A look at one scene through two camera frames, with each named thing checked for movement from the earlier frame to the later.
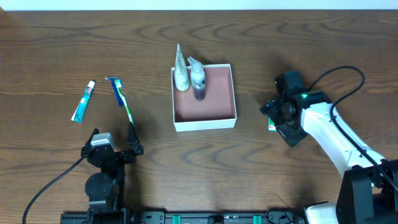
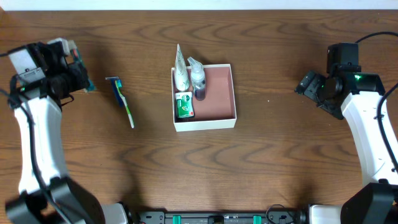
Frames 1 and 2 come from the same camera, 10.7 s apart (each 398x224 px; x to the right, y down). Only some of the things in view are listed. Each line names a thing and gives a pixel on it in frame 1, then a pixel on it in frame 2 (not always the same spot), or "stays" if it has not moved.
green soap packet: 272,127 → 185,104
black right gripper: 277,111 → 311,87
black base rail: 192,217 stays
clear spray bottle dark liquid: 198,79 stays
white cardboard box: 217,110 stays
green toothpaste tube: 81,109 → 74,51
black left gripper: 116,154 → 80,74
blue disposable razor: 112,78 stays
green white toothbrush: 119,84 stays
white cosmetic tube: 182,78 stays
